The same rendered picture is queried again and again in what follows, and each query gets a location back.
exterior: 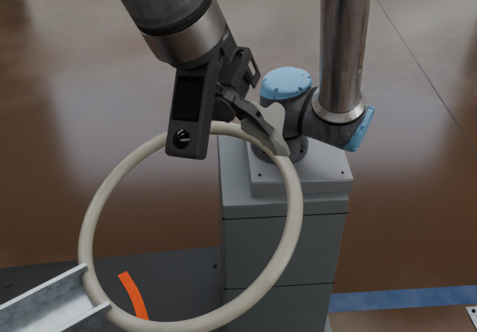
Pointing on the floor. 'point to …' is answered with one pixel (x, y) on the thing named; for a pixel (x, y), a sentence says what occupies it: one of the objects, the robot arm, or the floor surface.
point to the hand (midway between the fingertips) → (238, 152)
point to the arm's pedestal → (306, 243)
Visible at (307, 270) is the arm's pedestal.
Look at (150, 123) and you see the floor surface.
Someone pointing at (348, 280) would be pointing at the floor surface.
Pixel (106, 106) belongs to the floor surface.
